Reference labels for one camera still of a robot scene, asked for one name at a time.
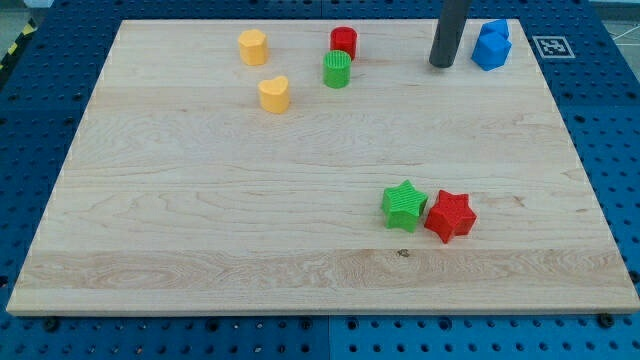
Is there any green star block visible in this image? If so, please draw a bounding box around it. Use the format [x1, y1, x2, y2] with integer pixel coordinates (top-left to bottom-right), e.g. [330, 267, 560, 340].
[381, 180, 429, 233]

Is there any light wooden board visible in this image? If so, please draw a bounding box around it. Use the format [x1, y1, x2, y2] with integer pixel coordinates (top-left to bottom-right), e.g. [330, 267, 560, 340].
[7, 19, 639, 316]

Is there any yellow heart block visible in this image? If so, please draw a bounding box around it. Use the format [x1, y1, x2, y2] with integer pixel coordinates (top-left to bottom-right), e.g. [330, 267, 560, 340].
[258, 76, 290, 114]

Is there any green cylinder block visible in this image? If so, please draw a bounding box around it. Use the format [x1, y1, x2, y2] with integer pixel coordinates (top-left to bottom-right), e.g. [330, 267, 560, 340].
[323, 50, 352, 89]

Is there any red star block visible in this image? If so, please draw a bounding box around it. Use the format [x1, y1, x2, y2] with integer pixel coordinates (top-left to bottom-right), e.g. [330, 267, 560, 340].
[424, 189, 477, 244]

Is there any red cylinder block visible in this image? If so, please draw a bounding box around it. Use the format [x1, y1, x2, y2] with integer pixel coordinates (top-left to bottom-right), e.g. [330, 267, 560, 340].
[329, 26, 358, 60]

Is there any yellow hexagon block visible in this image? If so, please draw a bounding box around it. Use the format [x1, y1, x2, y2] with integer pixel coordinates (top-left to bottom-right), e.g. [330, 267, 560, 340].
[238, 29, 269, 66]

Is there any front blue polygon block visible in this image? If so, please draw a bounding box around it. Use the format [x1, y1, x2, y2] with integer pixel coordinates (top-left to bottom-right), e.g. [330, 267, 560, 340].
[471, 32, 512, 71]

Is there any blue polygon block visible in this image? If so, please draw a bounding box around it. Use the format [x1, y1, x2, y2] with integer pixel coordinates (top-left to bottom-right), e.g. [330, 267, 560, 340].
[480, 19, 510, 39]
[471, 32, 512, 71]

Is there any rear blue polygon block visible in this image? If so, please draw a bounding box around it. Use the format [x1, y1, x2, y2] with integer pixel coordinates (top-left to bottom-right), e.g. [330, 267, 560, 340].
[480, 19, 510, 39]

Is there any white fiducial marker tag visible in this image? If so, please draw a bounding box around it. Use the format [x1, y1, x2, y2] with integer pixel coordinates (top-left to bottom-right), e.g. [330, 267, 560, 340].
[532, 35, 575, 59]

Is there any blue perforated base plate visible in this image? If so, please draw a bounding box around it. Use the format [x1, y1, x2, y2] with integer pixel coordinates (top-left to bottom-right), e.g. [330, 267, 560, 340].
[1, 1, 639, 359]

